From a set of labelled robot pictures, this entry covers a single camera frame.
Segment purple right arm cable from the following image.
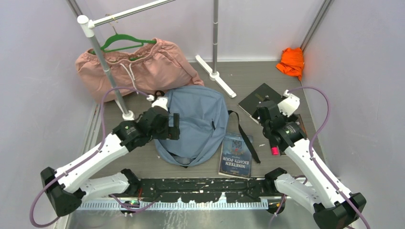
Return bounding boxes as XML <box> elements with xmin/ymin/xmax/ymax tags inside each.
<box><xmin>269</xmin><ymin>86</ymin><xmax>372</xmax><ymax>229</ymax></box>

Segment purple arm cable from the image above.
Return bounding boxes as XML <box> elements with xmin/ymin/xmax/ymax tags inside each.
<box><xmin>29</xmin><ymin>87</ymin><xmax>152</xmax><ymax>228</ymax></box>
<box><xmin>269</xmin><ymin>86</ymin><xmax>372</xmax><ymax>229</ymax></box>

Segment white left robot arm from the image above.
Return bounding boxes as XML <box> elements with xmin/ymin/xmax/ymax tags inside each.
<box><xmin>40</xmin><ymin>106</ymin><xmax>180</xmax><ymax>217</ymax></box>

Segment black notebook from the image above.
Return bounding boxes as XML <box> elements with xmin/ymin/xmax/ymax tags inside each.
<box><xmin>238</xmin><ymin>83</ymin><xmax>282</xmax><ymax>124</ymax></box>

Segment orange cloth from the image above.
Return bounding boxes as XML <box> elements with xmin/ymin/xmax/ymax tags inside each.
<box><xmin>276</xmin><ymin>47</ymin><xmax>305</xmax><ymax>81</ymax></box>

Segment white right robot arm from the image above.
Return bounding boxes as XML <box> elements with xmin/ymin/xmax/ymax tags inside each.
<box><xmin>256</xmin><ymin>101</ymin><xmax>366</xmax><ymax>229</ymax></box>

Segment metal clothes rack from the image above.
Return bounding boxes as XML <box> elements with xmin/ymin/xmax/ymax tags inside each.
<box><xmin>77</xmin><ymin>0</ymin><xmax>236</xmax><ymax>120</ymax></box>

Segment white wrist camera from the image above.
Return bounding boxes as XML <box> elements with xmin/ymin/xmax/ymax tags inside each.
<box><xmin>146</xmin><ymin>94</ymin><xmax>168</xmax><ymax>111</ymax></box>
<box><xmin>277</xmin><ymin>90</ymin><xmax>300</xmax><ymax>117</ymax></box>

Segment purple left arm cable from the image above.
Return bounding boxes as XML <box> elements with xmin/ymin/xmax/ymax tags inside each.
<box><xmin>29</xmin><ymin>87</ymin><xmax>152</xmax><ymax>228</ymax></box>

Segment pink drawstring shorts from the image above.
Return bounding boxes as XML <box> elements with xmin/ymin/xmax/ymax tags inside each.
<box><xmin>75</xmin><ymin>39</ymin><xmax>204</xmax><ymax>103</ymax></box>

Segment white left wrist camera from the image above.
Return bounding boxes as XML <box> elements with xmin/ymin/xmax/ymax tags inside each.
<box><xmin>146</xmin><ymin>94</ymin><xmax>168</xmax><ymax>111</ymax></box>

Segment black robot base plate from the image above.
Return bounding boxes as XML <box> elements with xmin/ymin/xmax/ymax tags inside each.
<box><xmin>109</xmin><ymin>177</ymin><xmax>297</xmax><ymax>205</ymax></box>

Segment blue backpack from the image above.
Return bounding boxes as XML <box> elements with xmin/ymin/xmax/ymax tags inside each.
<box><xmin>154</xmin><ymin>85</ymin><xmax>261</xmax><ymax>167</ymax></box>

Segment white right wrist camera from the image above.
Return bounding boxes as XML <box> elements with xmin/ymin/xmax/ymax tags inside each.
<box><xmin>277</xmin><ymin>90</ymin><xmax>300</xmax><ymax>117</ymax></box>

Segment Three Days to See book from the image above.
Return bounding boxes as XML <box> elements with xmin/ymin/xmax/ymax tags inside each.
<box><xmin>282</xmin><ymin>114</ymin><xmax>308</xmax><ymax>143</ymax></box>

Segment green clothes hanger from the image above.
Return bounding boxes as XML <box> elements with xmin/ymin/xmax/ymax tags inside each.
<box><xmin>99</xmin><ymin>25</ymin><xmax>157</xmax><ymax>53</ymax></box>

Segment pink highlighter marker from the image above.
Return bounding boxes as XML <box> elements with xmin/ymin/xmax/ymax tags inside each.
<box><xmin>270</xmin><ymin>146</ymin><xmax>280</xmax><ymax>156</ymax></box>

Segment blue Nineteen Eighty-Four book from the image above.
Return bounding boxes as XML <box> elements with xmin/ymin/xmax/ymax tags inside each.
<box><xmin>218</xmin><ymin>133</ymin><xmax>252</xmax><ymax>179</ymax></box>

